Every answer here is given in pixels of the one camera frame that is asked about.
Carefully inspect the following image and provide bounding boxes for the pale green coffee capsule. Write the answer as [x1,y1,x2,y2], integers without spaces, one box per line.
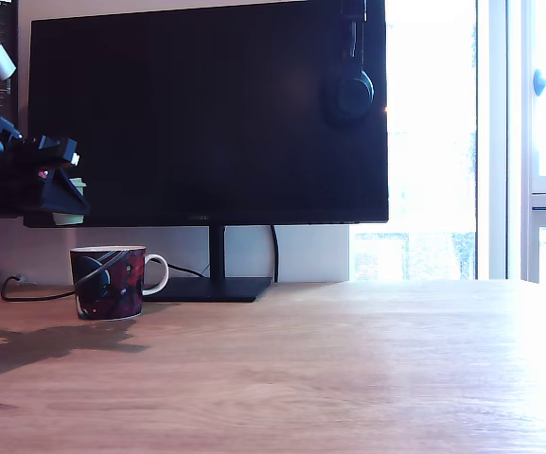
[52,176,88,226]

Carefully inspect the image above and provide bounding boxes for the white window frame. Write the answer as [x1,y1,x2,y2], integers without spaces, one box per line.
[475,0,546,285]

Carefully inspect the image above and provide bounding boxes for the black headphones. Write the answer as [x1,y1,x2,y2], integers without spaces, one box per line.
[322,0,377,125]

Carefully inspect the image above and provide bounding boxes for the thin black cable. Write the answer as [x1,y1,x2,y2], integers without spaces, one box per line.
[166,263,211,280]

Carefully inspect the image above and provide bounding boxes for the thick black cable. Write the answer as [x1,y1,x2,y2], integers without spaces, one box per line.
[0,275,78,303]

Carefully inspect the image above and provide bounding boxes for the large black monitor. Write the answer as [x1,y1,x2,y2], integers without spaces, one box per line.
[23,0,390,304]

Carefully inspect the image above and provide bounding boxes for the black monitor cable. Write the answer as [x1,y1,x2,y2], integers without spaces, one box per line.
[270,224,281,284]

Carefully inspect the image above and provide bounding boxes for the dark red printed mug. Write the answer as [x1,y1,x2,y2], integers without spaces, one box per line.
[69,245,169,321]

